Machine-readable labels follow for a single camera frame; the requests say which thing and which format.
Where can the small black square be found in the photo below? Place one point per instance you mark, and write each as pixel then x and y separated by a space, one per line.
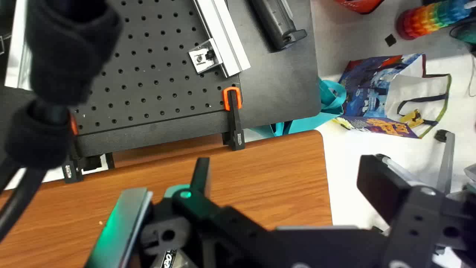
pixel 390 40

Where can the aluminium extrusion rail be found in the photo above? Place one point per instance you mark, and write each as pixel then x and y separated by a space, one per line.
pixel 223 39

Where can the orange and black clamp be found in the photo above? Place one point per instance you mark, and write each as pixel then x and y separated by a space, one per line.
pixel 232 119
pixel 75 164

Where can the red item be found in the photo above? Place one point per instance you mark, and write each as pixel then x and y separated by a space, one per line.
pixel 359 5

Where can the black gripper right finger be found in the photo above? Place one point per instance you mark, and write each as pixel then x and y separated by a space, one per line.
pixel 411 209

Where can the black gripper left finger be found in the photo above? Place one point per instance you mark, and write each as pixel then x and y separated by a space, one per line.
pixel 217 223

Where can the black bar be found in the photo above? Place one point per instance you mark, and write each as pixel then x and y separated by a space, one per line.
pixel 275 22

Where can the black perforated breadboard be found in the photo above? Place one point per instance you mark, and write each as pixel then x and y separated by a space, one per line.
pixel 164 75

